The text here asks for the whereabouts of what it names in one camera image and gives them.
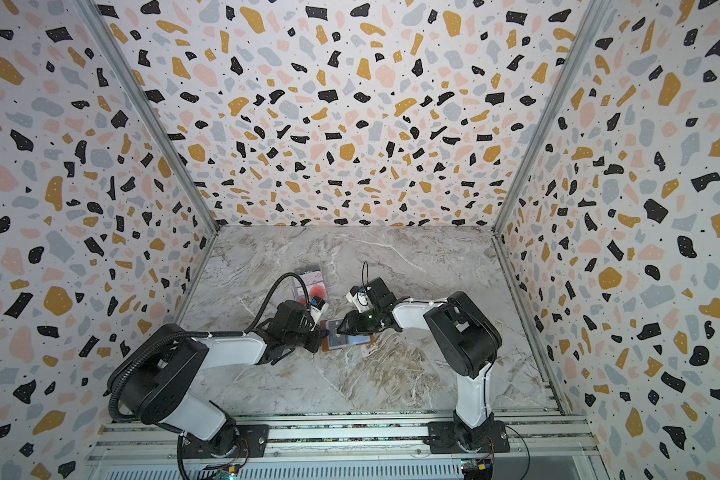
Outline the brown leather card holder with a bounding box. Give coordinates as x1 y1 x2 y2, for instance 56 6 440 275
321 319 375 352

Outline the black VIP card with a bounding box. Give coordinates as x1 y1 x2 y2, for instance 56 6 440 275
325 320 362 350

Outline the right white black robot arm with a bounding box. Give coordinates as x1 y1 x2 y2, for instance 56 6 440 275
337 278 502 451

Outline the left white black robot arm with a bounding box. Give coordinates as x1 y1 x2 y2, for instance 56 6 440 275
107 296 326 458

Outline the clear plastic card box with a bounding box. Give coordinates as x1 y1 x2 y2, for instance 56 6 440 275
292 264 326 304

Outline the white ventilation grille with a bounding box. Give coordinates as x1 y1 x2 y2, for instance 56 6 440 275
101 459 464 479

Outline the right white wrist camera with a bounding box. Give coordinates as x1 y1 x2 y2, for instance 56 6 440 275
345 286 373 312

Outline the aluminium mounting rail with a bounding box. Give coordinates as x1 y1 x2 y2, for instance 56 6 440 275
85 410 600 465

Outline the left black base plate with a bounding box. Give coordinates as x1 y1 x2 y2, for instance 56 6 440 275
181 424 270 462

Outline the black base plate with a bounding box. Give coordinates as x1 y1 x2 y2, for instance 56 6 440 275
423 420 510 455
181 424 270 462

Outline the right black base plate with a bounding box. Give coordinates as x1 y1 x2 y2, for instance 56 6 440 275
423 420 510 455

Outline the black corrugated cable conduit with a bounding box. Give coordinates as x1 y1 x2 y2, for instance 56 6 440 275
107 272 310 422

